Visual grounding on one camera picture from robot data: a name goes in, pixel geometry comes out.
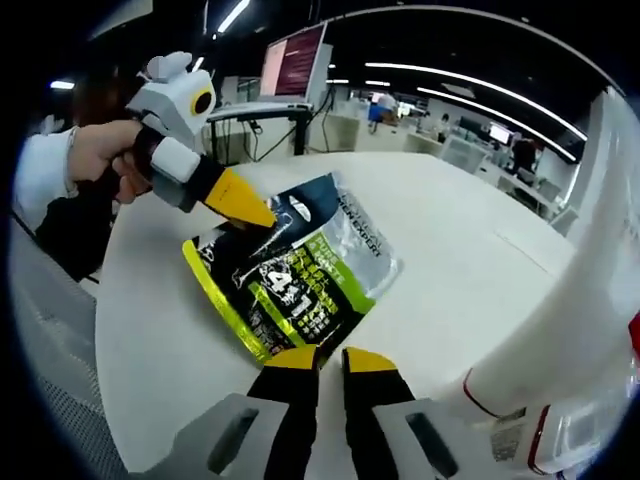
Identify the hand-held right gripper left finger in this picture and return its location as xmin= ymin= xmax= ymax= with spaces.
xmin=205 ymin=344 xmax=322 ymax=480

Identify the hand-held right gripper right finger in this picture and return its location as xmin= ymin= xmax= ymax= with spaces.
xmin=341 ymin=346 xmax=464 ymax=480

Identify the black green skincare pouch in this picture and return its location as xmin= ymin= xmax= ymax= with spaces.
xmin=181 ymin=170 xmax=405 ymax=370

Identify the white skincare tube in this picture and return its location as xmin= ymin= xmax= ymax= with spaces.
xmin=442 ymin=209 xmax=640 ymax=419

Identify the small red-collared skincare bottle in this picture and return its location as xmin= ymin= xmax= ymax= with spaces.
xmin=487 ymin=399 xmax=640 ymax=477

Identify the tall red-collared skincare bottle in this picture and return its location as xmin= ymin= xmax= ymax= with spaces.
xmin=599 ymin=304 xmax=640 ymax=401

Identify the person's left hand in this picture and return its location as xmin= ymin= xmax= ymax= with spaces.
xmin=67 ymin=119 xmax=155 ymax=205

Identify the black laptop stand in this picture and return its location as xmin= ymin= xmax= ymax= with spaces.
xmin=205 ymin=97 xmax=315 ymax=157

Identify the laptop computer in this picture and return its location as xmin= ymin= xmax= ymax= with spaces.
xmin=258 ymin=22 xmax=335 ymax=109

